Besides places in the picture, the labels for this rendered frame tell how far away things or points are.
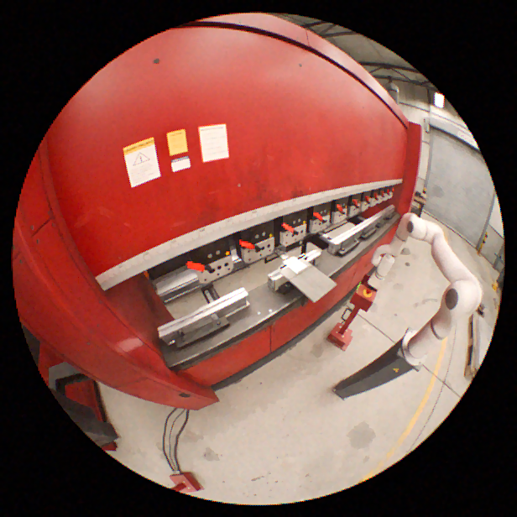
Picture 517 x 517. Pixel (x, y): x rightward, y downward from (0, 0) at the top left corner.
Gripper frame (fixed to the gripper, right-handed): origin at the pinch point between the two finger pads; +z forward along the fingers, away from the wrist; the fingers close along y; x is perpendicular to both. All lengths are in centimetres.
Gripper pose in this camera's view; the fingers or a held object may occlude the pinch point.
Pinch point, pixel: (370, 289)
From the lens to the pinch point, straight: 139.1
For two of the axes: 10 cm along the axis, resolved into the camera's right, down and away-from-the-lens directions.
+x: 7.1, -4.8, 5.2
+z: 0.0, 7.3, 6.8
